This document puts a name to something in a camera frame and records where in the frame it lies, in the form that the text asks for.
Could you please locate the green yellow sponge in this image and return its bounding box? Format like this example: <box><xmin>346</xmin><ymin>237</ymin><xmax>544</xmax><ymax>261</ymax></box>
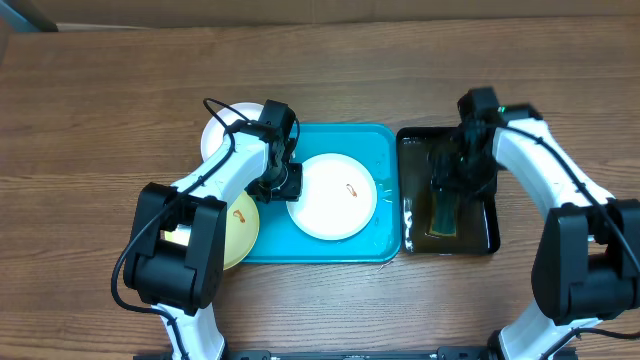
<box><xmin>429</xmin><ymin>190</ymin><xmax>458</xmax><ymax>237</ymax></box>

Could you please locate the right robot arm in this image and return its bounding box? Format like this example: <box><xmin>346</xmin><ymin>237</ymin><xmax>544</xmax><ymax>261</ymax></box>
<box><xmin>432</xmin><ymin>104</ymin><xmax>639</xmax><ymax>359</ymax></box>

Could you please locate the teal plastic tray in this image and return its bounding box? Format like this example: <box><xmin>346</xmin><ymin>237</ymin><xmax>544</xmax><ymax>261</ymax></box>
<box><xmin>244</xmin><ymin>123</ymin><xmax>402</xmax><ymax>264</ymax></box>

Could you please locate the white plate with stain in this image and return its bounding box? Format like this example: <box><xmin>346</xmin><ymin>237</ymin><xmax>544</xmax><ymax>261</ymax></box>
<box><xmin>287</xmin><ymin>153</ymin><xmax>377</xmax><ymax>241</ymax></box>

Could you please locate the white plate upper left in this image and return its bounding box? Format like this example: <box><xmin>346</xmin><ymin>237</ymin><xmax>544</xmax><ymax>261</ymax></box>
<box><xmin>200</xmin><ymin>102</ymin><xmax>264</xmax><ymax>161</ymax></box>

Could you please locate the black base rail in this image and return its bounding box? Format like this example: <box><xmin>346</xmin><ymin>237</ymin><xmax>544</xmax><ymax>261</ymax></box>
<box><xmin>133</xmin><ymin>345</ymin><xmax>501</xmax><ymax>360</ymax></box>

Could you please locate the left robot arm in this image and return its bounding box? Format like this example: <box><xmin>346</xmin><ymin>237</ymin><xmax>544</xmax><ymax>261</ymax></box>
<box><xmin>111</xmin><ymin>116</ymin><xmax>302</xmax><ymax>359</ymax></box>

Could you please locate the black water tray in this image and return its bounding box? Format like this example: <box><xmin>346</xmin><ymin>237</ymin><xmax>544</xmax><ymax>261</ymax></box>
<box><xmin>396</xmin><ymin>127</ymin><xmax>501</xmax><ymax>256</ymax></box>

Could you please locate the yellow plate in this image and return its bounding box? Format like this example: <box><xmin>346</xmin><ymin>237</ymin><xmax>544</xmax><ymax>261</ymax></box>
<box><xmin>164</xmin><ymin>190</ymin><xmax>261</xmax><ymax>271</ymax></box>

